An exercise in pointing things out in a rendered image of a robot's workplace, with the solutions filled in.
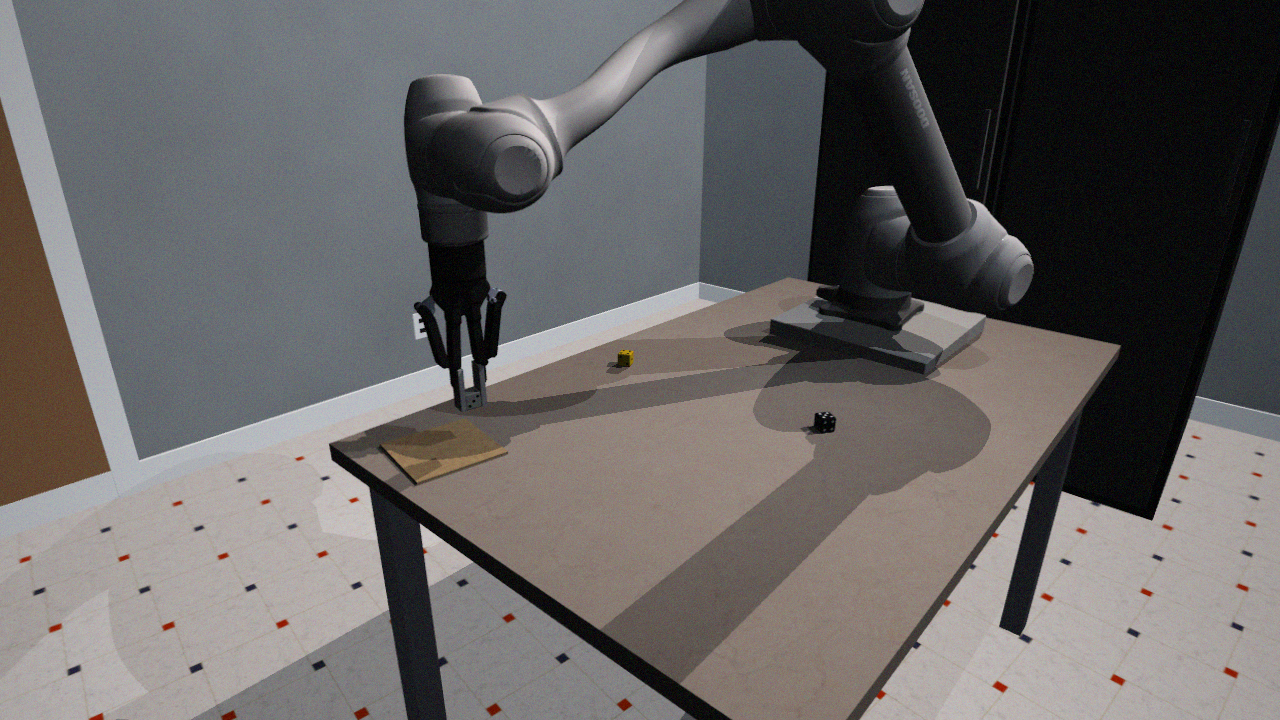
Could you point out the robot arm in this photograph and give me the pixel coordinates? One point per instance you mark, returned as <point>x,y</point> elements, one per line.
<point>491,158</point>

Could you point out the black die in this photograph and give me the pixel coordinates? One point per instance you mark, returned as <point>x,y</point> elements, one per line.
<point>824,422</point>

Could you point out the tan mat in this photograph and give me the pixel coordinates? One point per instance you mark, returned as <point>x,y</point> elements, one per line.
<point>439,451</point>

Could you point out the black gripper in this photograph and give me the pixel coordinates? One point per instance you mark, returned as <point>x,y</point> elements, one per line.
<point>451,268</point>

